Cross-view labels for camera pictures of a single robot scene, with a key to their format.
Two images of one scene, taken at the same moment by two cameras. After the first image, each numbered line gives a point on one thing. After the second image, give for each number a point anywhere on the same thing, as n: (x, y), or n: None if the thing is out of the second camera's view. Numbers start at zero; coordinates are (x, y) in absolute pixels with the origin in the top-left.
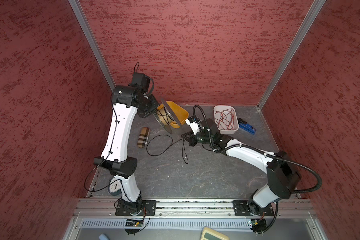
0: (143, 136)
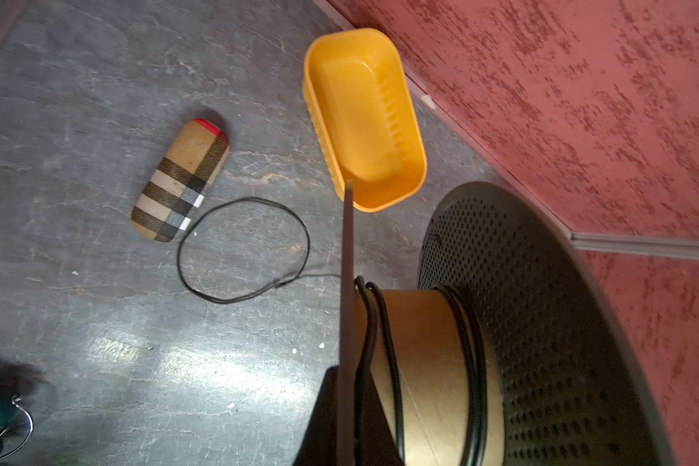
0: (180, 182)
